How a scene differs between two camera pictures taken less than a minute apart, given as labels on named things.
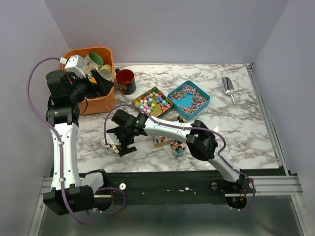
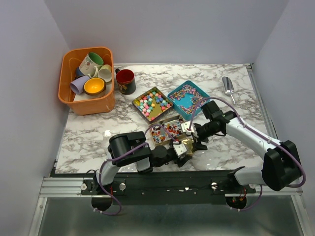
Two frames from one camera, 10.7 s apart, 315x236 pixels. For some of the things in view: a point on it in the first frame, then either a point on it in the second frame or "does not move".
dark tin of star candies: x=153 y=102 does not move
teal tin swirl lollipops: x=188 y=100 does not move
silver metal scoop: x=228 y=86 does not move
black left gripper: x=101 y=86 → x=180 y=163
